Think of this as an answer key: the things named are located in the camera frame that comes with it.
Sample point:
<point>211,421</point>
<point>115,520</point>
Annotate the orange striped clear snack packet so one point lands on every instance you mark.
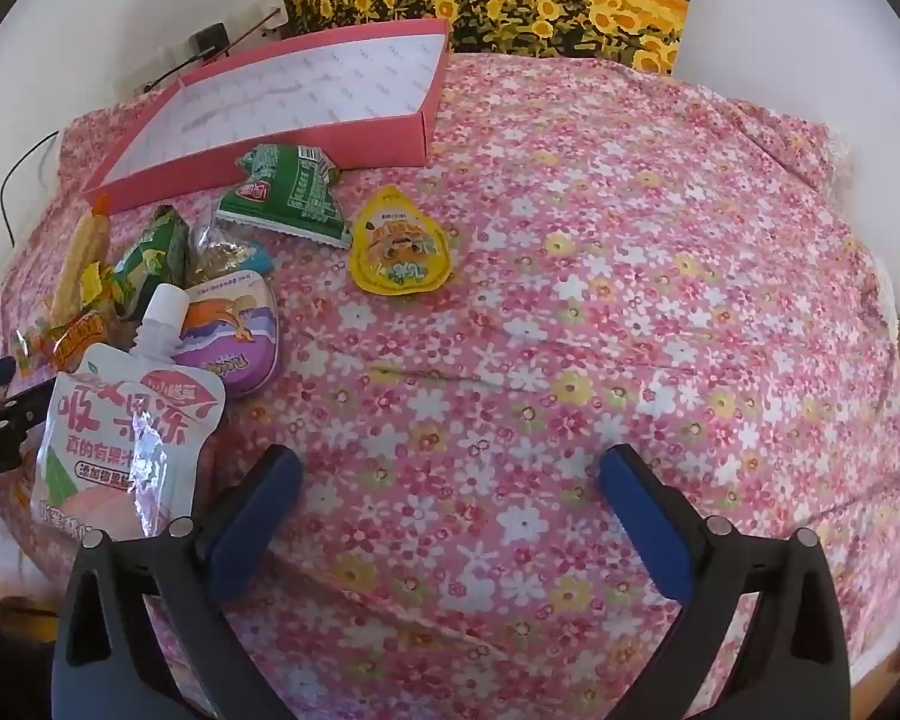
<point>75,337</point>

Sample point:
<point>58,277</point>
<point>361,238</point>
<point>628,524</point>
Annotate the white wall socket strip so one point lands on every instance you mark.
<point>165,60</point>

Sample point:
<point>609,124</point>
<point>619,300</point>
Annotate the black charger plug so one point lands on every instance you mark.
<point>208,43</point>

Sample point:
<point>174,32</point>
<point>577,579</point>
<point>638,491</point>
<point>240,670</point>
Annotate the clear biscuit bag blue trim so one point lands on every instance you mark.
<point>225,255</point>

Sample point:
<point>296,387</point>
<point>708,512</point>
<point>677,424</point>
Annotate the yellow jelly cup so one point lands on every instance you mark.
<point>397,247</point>

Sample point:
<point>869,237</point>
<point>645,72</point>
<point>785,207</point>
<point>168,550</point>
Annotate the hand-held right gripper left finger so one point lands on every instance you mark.
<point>259,517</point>

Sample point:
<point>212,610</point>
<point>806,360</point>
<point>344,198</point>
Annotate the small yellow candy packet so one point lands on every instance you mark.
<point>97,286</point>

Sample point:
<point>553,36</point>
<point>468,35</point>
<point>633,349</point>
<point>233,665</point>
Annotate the sunflower field painting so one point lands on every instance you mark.
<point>495,0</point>

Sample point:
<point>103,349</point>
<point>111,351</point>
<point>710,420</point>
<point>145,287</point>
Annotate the long orange cracker packet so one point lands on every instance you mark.
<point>79,255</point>

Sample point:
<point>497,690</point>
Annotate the light green snack packet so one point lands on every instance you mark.
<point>289,191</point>

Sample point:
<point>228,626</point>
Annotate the purple candy tin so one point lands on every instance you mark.
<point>232,330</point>

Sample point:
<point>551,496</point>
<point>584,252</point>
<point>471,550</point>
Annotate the pink floral cloth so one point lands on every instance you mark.
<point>607,315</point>

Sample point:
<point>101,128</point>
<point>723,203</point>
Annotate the dark green snack packet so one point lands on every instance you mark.
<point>150,255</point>

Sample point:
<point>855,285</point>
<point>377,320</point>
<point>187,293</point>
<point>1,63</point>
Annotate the pink white jelly pouch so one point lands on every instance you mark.
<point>120,435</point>

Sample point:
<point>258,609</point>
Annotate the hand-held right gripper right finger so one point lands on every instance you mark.
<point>645,517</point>

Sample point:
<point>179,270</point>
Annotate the pink cardboard box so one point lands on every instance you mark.
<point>285,94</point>

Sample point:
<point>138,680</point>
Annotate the thin red rod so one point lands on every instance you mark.
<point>251,31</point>

